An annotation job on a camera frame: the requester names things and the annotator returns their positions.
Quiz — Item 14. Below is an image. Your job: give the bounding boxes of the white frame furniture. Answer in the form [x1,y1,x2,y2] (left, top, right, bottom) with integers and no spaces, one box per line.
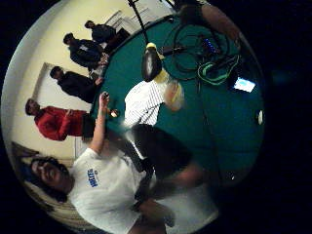
[104,7,155,33]

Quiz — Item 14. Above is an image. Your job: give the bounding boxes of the beige striped couch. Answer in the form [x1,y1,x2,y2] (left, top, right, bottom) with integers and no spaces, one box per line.
[13,140,101,232]

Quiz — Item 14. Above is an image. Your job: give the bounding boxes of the thin black cable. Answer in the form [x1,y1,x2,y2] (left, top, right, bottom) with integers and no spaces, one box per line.
[196,81,228,184]

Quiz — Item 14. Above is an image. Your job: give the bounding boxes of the phone with lit screen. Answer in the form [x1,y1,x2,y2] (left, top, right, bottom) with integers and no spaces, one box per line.
[232,76,257,94]

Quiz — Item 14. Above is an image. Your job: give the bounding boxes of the black device with blue light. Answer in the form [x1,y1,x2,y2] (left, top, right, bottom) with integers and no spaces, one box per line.
[202,37,219,56]

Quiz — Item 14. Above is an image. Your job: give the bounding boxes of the black bag with strap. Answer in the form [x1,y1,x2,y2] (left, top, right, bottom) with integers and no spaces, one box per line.
[128,124,193,204]

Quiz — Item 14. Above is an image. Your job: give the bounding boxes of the green cable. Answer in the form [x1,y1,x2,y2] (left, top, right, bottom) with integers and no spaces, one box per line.
[196,54,242,87]

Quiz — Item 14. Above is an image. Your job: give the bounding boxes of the black bottle with yellow cap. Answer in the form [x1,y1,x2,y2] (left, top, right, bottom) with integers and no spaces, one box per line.
[140,42,164,83]

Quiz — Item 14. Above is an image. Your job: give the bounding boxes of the black stand pole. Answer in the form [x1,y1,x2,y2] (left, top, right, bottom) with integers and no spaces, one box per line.
[127,0,150,44]

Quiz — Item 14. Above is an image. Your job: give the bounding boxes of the white striped box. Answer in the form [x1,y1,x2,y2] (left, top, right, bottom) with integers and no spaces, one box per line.
[122,80,168,129]

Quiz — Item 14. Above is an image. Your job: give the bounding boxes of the black coiled cable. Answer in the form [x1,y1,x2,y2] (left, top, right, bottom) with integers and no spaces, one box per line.
[161,21,232,82]

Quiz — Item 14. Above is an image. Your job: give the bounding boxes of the the person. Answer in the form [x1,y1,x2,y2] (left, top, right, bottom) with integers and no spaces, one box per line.
[19,92,222,234]

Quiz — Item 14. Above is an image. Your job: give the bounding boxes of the pale yellow round object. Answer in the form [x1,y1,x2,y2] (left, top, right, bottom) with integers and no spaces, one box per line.
[153,69,185,112]

